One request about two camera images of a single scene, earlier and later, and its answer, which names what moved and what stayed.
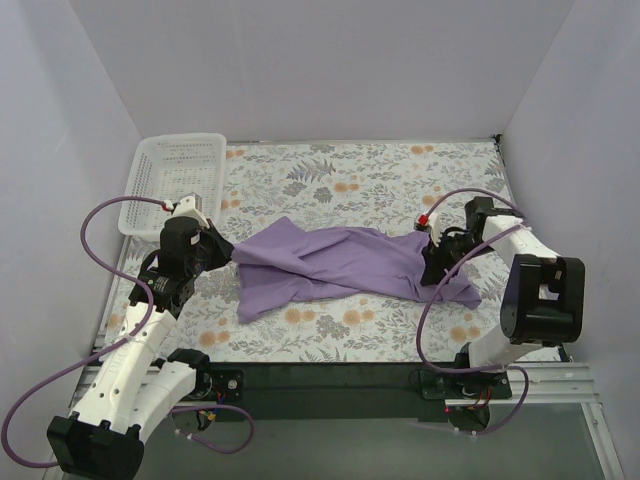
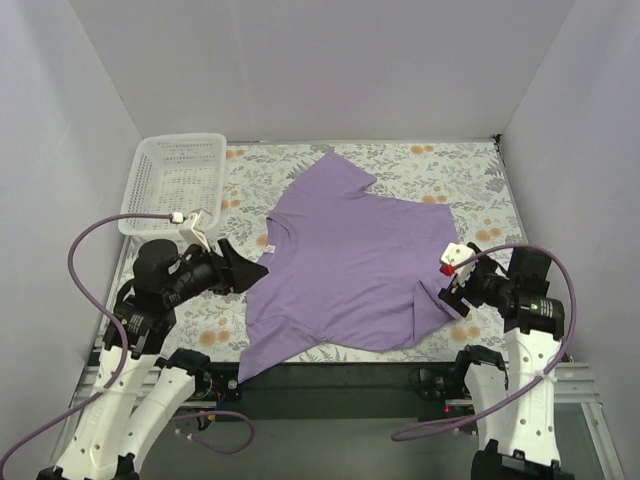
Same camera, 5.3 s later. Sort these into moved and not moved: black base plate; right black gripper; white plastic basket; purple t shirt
Moved: right black gripper; purple t shirt
Not moved: black base plate; white plastic basket
